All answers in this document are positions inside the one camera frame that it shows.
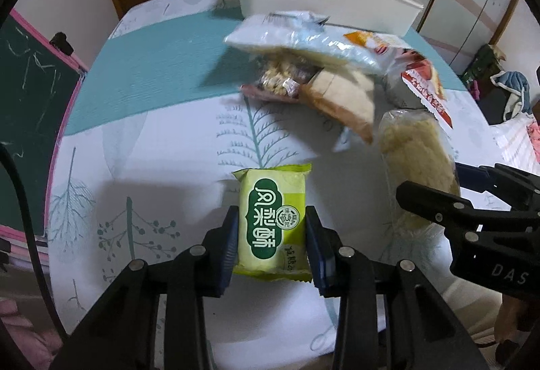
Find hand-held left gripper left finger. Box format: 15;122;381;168
48;205;240;370

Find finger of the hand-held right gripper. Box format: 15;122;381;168
456;162;540;212
396;180;540;238

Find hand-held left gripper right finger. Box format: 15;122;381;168
304;205;492;370

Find clear packet of yellow cake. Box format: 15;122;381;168
377;108;462;236

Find green snack packet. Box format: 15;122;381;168
232;164;314;283

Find red apple print snack packet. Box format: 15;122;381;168
399;51;454;130

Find tan bread snack packet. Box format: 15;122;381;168
301;68;376;145

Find orange and white bar packet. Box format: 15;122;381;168
344;30;412;58

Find clear nut cluster packet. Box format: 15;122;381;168
240;58;321;103

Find light blue snack packet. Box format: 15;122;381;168
223;11;382;77

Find person's right hand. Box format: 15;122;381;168
494;293;534;347

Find person's beige pants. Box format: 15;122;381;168
439;281;503;349

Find blue and white cloth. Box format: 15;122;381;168
489;70;534;126

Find green bag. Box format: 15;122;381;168
462;44;507;88

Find printed tablecloth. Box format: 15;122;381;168
44;0;503;354

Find pink cloth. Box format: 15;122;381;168
0;298;64;370

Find black clamp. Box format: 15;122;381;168
50;32;76;56

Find black cable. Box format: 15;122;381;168
0;141;70;339

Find green chalkboard with pink frame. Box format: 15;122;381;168
0;9;89;269

